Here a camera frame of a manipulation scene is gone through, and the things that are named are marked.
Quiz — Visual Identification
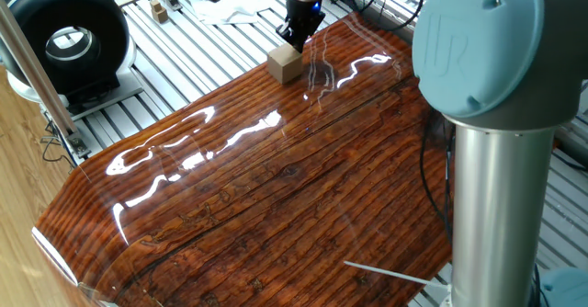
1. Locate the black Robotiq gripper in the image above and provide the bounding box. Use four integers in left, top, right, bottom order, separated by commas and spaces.
274, 0, 328, 54

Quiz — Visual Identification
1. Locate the light wooden cube block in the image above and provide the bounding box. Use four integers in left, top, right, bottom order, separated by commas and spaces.
266, 42, 305, 85

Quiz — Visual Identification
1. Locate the white crumpled cloth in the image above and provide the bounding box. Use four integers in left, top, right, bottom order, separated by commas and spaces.
188, 0, 274, 27

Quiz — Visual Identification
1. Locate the glossy wood grain mat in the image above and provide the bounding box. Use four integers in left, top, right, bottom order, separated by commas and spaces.
32, 12, 456, 307

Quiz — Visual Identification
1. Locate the grey metal plate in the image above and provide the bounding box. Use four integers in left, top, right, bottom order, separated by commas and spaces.
67, 70, 146, 123

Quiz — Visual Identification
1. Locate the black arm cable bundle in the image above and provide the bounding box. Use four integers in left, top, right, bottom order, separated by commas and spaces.
357, 0, 456, 246

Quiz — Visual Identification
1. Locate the white cable tie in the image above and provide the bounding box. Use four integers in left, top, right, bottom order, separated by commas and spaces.
343, 259, 454, 294

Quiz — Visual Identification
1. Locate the thin black floor cable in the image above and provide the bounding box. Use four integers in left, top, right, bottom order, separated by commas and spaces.
40, 120, 78, 169

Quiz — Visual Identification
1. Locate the aluminium frame post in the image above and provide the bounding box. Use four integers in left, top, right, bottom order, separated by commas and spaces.
0, 0, 92, 160

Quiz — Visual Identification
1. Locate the black ring-shaped fan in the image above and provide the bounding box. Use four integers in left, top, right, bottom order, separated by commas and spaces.
2, 0, 139, 106

